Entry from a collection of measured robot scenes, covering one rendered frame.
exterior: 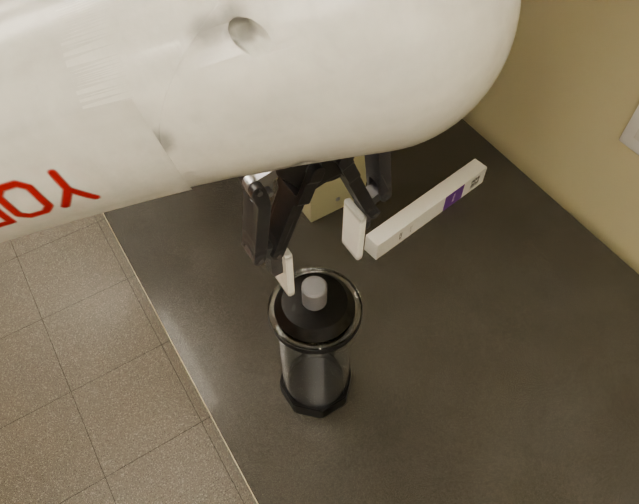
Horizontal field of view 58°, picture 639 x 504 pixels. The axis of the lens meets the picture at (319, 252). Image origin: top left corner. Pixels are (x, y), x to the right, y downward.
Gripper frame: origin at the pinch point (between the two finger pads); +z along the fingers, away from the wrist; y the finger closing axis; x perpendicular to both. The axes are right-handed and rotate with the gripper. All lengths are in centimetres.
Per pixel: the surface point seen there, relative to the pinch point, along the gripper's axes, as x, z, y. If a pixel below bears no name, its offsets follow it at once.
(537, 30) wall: -24, 9, -57
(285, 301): -1.3, 8.5, 3.6
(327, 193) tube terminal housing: -25.4, 26.9, -17.7
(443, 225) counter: -12.6, 32.7, -33.6
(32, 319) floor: -103, 127, 50
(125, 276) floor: -103, 127, 17
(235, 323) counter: -14.7, 32.6, 6.0
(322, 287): 0.9, 5.5, 0.1
